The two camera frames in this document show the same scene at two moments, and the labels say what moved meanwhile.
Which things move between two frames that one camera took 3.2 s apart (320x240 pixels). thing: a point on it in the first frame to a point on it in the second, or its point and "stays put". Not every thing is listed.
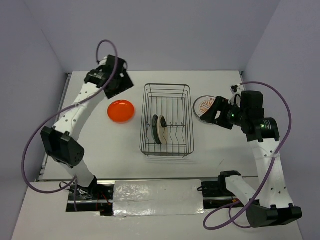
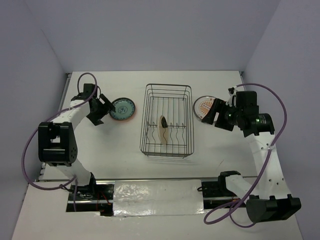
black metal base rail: (101, 199) stays put
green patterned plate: (154, 129) to (125, 108)
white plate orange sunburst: (202, 104) stays put
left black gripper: (126, 83) to (96, 118)
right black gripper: (210, 115) stays put
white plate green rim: (201, 104) stays put
